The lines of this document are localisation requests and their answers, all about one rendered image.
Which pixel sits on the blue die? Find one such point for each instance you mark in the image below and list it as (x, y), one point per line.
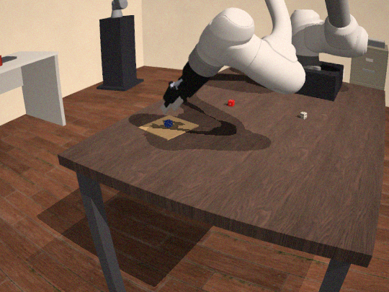
(168, 123)

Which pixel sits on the tan square mat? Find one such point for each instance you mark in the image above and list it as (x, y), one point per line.
(179, 127)

